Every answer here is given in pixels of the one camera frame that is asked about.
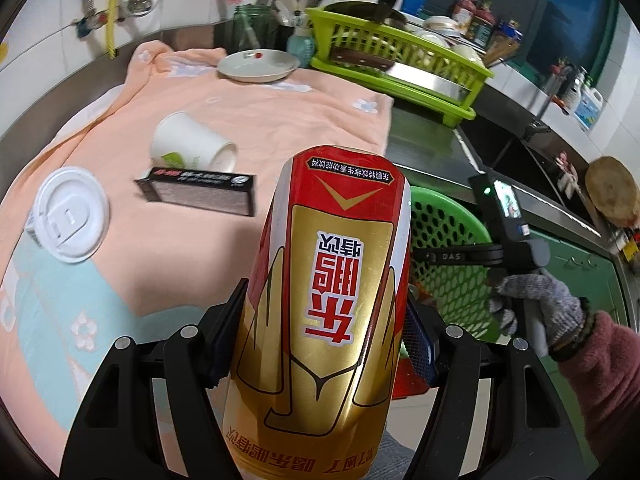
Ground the white spatula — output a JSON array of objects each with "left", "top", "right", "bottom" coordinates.
[{"left": 275, "top": 0, "right": 306, "bottom": 23}]

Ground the yellow gas hose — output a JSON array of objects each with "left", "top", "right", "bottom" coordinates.
[{"left": 106, "top": 0, "right": 126, "bottom": 58}]

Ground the steel sink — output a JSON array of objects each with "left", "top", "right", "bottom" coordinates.
[{"left": 460, "top": 125, "right": 601, "bottom": 236}]

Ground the white paper cup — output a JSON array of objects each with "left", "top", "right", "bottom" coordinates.
[{"left": 150, "top": 111, "right": 238, "bottom": 173}]

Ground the white ceramic bowl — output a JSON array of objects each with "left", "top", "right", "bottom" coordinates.
[
  {"left": 422, "top": 16, "right": 458, "bottom": 36},
  {"left": 452, "top": 42, "right": 486, "bottom": 66},
  {"left": 417, "top": 30, "right": 453, "bottom": 48}
]

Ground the gold and red drink bottle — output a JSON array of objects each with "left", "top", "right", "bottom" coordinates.
[{"left": 221, "top": 145, "right": 413, "bottom": 480}]

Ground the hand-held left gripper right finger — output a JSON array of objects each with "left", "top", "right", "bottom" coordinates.
[{"left": 400, "top": 296, "right": 581, "bottom": 480}]

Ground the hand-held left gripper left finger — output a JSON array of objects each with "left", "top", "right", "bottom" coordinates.
[{"left": 60, "top": 277, "right": 251, "bottom": 480}]

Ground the white round plate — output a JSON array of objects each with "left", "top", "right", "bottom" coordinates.
[{"left": 216, "top": 48, "right": 301, "bottom": 84}]

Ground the person's right hand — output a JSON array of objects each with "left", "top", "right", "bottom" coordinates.
[{"left": 487, "top": 267, "right": 596, "bottom": 361}]

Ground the green glass jar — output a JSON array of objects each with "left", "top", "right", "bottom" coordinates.
[{"left": 232, "top": 4, "right": 266, "bottom": 53}]

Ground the bundle of chopsticks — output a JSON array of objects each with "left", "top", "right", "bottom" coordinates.
[{"left": 485, "top": 35, "right": 522, "bottom": 66}]

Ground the green plastic dish rack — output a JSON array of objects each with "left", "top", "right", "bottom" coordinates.
[{"left": 305, "top": 4, "right": 495, "bottom": 129}]

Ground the white plastic cup lid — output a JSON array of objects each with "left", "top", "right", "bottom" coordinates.
[{"left": 24, "top": 166, "right": 111, "bottom": 264}]

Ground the green plastic mesh basket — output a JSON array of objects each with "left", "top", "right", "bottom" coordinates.
[{"left": 405, "top": 186, "right": 493, "bottom": 356}]

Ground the round wooden cutting board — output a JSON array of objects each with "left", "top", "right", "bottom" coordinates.
[{"left": 585, "top": 156, "right": 636, "bottom": 226}]

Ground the teal dish soap bottle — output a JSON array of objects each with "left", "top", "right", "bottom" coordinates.
[{"left": 287, "top": 25, "right": 317, "bottom": 58}]

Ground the pot with black handle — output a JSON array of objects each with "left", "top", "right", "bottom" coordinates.
[{"left": 325, "top": 0, "right": 408, "bottom": 31}]

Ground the red plastic object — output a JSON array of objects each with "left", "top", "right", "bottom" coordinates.
[{"left": 392, "top": 355, "right": 431, "bottom": 401}]

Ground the white detergent bottle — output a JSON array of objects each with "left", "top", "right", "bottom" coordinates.
[{"left": 572, "top": 75, "right": 602, "bottom": 131}]

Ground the person's right forearm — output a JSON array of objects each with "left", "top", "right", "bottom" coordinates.
[{"left": 547, "top": 310, "right": 640, "bottom": 466}]

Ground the wall water valve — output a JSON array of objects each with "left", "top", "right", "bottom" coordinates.
[{"left": 75, "top": 2, "right": 153, "bottom": 37}]

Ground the cleaver with wooden handle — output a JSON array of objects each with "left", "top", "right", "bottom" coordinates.
[{"left": 330, "top": 45, "right": 396, "bottom": 72}]

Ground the black flat carton box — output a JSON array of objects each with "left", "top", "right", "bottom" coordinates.
[{"left": 134, "top": 166, "right": 258, "bottom": 218}]

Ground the peach floral towel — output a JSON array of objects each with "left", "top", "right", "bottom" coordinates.
[{"left": 0, "top": 40, "right": 393, "bottom": 441}]

